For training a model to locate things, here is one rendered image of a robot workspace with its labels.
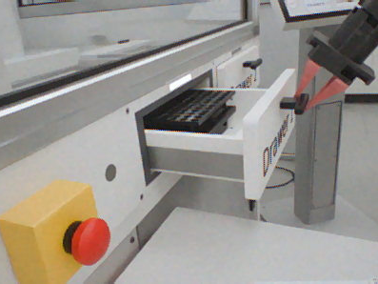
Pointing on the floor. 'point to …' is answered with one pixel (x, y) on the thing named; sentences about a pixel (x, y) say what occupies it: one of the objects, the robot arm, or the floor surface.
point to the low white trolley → (254, 253)
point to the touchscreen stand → (321, 166)
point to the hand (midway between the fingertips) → (301, 102)
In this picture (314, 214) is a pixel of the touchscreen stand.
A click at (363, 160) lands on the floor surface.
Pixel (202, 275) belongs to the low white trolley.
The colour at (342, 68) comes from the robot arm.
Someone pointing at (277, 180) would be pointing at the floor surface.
